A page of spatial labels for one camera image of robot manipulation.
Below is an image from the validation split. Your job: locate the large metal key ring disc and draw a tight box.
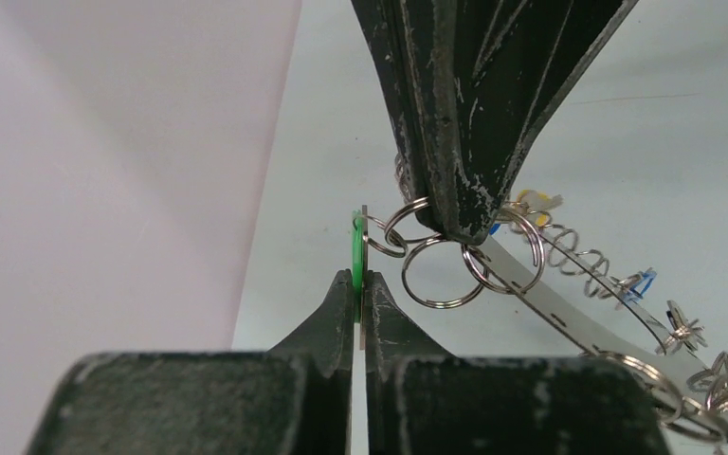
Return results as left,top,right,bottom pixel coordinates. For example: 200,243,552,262
462,211,728,447

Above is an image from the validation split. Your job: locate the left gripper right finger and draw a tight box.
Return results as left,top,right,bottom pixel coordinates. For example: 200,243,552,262
363,272,669,455

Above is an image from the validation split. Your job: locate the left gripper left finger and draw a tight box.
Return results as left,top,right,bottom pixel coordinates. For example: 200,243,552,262
27,270,355,454

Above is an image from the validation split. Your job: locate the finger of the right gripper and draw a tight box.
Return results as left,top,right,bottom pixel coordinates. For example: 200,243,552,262
429,1,633,246
352,1,450,236

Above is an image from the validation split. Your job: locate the blue key tag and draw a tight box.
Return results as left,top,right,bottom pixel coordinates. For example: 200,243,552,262
620,267,657,301

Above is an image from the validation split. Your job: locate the green key tag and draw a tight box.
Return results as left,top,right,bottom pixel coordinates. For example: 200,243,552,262
351,206,366,323

